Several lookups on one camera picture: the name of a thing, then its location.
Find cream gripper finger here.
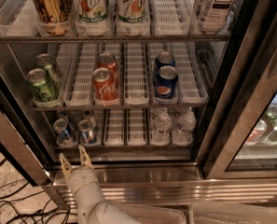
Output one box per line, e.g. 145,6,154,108
78,145,93,168
59,153,74,180

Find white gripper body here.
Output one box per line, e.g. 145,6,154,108
67,166,98,194

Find redbull can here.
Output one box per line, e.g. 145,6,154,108
77,119,96,145
81,110,97,127
53,119,76,145
56,110,69,120

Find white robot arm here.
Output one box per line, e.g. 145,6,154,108
60,145,142,224

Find front coca cola can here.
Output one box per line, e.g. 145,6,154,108
92,67,118,102

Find coca cola can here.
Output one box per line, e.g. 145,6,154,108
92,67,118,102
97,52,118,78

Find front green soda can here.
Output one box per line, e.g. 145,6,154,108
26,68,58,103

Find green soda can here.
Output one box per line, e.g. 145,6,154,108
26,68,58,103
35,53,62,90

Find rear coca cola can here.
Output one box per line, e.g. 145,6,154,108
97,52,118,78

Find rear green soda can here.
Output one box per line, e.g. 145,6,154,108
35,53,62,90

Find front pepsi can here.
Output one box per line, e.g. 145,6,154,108
155,65,178,99

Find pepsi can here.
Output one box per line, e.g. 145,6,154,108
155,65,178,99
154,51,175,75

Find rear pepsi can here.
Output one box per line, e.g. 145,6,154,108
154,51,175,75

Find gold tall drink can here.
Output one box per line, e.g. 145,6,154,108
33,0,69,35

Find red can behind glass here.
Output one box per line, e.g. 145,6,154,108
244,119,267,146

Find left clear plastic bin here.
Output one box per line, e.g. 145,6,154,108
117,203,187,224

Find clear plastic bin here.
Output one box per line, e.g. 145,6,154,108
189,202,277,224
117,203,187,224

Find left water bottle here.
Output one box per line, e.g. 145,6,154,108
152,111,172,146

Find water bottle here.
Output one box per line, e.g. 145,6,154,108
173,110,196,146
152,111,172,146

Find right water bottle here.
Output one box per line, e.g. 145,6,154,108
173,110,196,146

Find right clear plastic bin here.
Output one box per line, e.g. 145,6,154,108
189,202,277,224

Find green bottle behind glass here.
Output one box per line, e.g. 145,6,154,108
263,106,277,146

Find teas tea bottle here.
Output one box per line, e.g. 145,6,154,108
193,0,234,35

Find black floor cables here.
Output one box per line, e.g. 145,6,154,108
0,159,80,224

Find middle wire shelf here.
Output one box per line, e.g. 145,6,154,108
32,104,206,111

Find wire shelf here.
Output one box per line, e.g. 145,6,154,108
0,35,230,44
32,104,206,111

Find top wire shelf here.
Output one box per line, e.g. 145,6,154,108
0,35,230,44

